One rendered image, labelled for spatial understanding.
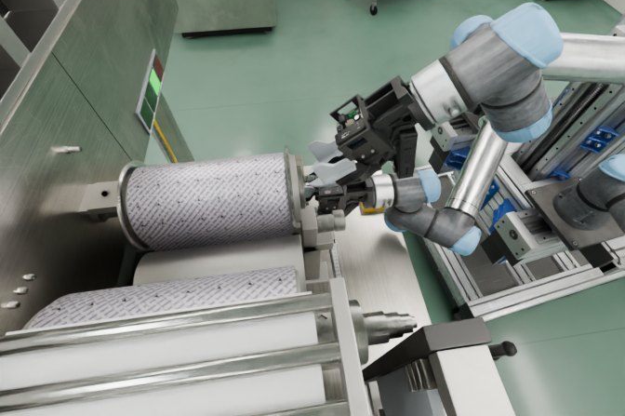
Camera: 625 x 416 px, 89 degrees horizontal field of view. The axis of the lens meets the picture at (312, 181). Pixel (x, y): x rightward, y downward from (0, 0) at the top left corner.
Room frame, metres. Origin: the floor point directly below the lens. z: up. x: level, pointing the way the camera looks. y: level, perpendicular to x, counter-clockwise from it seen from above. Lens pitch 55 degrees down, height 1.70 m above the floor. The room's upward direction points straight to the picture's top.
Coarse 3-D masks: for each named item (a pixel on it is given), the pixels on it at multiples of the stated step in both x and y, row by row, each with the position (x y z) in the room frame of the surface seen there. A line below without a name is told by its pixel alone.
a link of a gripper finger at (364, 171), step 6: (360, 162) 0.30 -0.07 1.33; (378, 162) 0.29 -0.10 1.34; (360, 168) 0.29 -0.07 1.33; (366, 168) 0.28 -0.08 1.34; (372, 168) 0.28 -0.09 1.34; (378, 168) 0.28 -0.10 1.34; (348, 174) 0.29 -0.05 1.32; (354, 174) 0.28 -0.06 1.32; (360, 174) 0.28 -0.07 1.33; (366, 174) 0.28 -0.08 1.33; (372, 174) 0.28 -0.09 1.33; (342, 180) 0.28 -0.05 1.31; (348, 180) 0.28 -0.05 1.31; (354, 180) 0.27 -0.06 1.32; (360, 180) 0.28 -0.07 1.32
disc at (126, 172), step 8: (128, 168) 0.30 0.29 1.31; (120, 176) 0.28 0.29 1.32; (128, 176) 0.29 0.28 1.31; (120, 184) 0.26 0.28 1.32; (120, 192) 0.25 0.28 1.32; (120, 200) 0.24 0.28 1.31; (120, 208) 0.23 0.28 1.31; (120, 216) 0.22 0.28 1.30; (120, 224) 0.21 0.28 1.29; (128, 224) 0.22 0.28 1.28; (128, 232) 0.21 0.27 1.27; (128, 240) 0.20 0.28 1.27; (136, 240) 0.21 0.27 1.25; (144, 248) 0.21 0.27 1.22
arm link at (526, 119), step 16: (528, 96) 0.31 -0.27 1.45; (544, 96) 0.32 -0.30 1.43; (496, 112) 0.32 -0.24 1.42; (512, 112) 0.31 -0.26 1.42; (528, 112) 0.31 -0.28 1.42; (544, 112) 0.32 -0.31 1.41; (496, 128) 0.33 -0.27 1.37; (512, 128) 0.31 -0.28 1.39; (528, 128) 0.31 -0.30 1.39; (544, 128) 0.32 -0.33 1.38
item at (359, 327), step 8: (352, 304) 0.09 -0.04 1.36; (352, 312) 0.08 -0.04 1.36; (360, 312) 0.08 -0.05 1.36; (320, 320) 0.07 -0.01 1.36; (328, 320) 0.07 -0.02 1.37; (352, 320) 0.07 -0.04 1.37; (360, 320) 0.07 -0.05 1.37; (320, 328) 0.06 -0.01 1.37; (328, 328) 0.06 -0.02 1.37; (360, 328) 0.06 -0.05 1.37; (320, 336) 0.06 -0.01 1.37; (328, 336) 0.06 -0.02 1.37; (360, 336) 0.06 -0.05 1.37; (360, 344) 0.05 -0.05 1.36; (360, 352) 0.04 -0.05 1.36; (368, 352) 0.04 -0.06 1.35; (360, 360) 0.04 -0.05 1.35; (328, 368) 0.03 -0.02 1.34; (336, 368) 0.03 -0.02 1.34
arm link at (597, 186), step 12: (612, 156) 0.56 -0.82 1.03; (624, 156) 0.55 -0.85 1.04; (600, 168) 0.54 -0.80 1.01; (612, 168) 0.52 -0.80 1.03; (624, 168) 0.51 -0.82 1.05; (588, 180) 0.54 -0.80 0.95; (600, 180) 0.51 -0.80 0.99; (612, 180) 0.49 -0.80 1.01; (624, 180) 0.48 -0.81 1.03; (588, 192) 0.51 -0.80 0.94; (600, 192) 0.49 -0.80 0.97; (612, 192) 0.47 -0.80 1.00; (624, 192) 0.45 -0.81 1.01; (600, 204) 0.47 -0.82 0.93; (612, 204) 0.44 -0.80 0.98
